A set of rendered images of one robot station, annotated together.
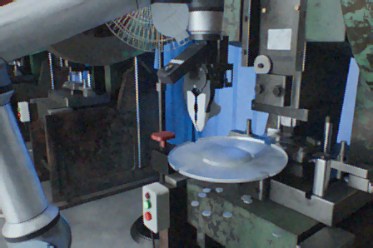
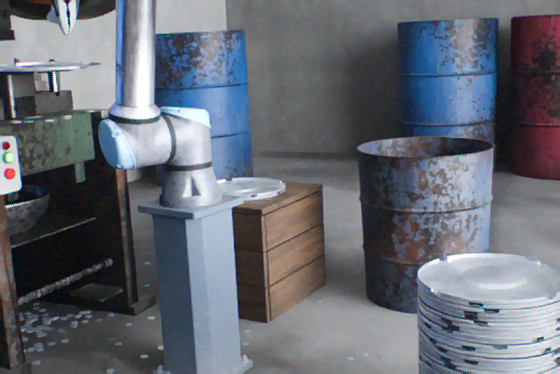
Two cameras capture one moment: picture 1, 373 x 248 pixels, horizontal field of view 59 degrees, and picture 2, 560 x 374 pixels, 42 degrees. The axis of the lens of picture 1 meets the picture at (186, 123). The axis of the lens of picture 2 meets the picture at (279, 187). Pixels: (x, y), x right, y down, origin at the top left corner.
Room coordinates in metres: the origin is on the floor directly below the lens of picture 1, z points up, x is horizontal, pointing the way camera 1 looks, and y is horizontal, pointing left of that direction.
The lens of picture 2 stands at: (1.02, 2.00, 0.83)
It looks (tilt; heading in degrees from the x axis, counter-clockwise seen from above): 12 degrees down; 247
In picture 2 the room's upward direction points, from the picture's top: 3 degrees counter-clockwise
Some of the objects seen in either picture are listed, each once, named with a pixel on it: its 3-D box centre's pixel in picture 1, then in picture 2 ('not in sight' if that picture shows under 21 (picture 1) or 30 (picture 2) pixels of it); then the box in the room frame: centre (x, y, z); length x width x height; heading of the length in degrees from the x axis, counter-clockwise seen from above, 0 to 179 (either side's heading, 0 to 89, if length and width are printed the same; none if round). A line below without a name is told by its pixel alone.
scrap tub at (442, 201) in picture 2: not in sight; (424, 221); (-0.31, 0.10, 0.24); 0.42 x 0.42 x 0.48
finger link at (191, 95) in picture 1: (201, 109); (55, 17); (0.74, -0.03, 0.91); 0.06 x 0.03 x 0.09; 128
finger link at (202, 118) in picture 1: (210, 111); (64, 17); (0.72, -0.05, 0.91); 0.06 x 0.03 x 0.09; 128
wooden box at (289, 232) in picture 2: not in sight; (243, 243); (0.20, -0.20, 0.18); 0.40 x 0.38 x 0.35; 125
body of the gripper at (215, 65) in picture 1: (207, 62); not in sight; (0.73, -0.05, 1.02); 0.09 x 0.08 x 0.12; 128
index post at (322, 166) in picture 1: (321, 175); (53, 75); (0.73, -0.32, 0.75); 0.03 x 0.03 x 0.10; 39
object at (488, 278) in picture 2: not in sight; (492, 276); (0.09, 0.89, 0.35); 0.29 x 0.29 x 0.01
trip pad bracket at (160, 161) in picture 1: (167, 175); not in sight; (1.04, 0.06, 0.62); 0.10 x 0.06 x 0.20; 39
